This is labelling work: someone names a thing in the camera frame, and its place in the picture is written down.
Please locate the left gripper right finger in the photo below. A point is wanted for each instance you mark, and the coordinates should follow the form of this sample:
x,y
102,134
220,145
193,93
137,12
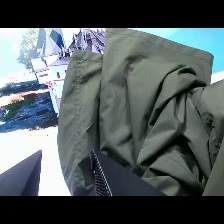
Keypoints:
x,y
123,181

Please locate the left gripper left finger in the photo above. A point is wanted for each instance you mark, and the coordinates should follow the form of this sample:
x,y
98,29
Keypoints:
x,y
23,176

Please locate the olive green garment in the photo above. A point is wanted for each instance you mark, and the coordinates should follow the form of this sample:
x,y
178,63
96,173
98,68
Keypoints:
x,y
150,100

